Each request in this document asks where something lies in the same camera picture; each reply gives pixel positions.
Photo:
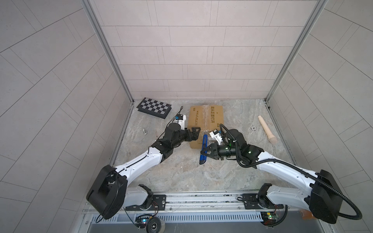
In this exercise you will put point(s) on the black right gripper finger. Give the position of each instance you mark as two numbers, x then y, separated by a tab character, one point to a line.
211	147
208	155

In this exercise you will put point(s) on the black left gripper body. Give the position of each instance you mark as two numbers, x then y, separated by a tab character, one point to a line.
184	137

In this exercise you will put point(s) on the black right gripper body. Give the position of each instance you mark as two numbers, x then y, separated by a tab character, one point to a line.
215	152

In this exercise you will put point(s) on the blue box cutter knife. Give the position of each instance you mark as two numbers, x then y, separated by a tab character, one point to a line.
203	157

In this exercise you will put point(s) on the brown cardboard express box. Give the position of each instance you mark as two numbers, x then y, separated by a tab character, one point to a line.
195	120

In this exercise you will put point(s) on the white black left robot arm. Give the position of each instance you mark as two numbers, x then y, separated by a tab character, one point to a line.
110	192

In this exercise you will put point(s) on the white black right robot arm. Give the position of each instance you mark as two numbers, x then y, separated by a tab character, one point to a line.
317	192

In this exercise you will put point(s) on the clear packing tape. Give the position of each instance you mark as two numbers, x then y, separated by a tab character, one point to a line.
208	121

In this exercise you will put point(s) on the black white chessboard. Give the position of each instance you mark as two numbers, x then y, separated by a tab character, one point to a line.
154	108

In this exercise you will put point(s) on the round black speaker device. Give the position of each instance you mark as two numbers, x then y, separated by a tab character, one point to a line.
150	223

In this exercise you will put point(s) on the green circuit board right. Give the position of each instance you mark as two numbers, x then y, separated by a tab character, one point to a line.
269	218

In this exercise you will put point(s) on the brown jar black lid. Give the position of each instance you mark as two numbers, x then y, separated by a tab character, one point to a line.
306	215

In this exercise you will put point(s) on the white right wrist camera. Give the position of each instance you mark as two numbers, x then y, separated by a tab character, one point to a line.
216	135

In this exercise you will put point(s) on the cream plastic handle tool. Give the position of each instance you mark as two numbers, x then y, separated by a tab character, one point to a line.
271	137

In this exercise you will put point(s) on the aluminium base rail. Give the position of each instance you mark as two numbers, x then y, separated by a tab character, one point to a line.
205	212

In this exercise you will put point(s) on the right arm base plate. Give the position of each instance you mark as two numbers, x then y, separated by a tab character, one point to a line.
255	201

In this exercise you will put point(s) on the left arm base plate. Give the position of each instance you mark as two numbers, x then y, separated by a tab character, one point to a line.
157	203

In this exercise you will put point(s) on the aluminium corner post left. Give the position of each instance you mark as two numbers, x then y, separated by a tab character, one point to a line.
87	6

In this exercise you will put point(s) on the aluminium corner post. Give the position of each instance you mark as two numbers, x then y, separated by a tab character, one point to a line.
319	6
87	6

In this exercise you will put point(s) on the aluminium corner post right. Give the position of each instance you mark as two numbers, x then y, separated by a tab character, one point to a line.
319	6

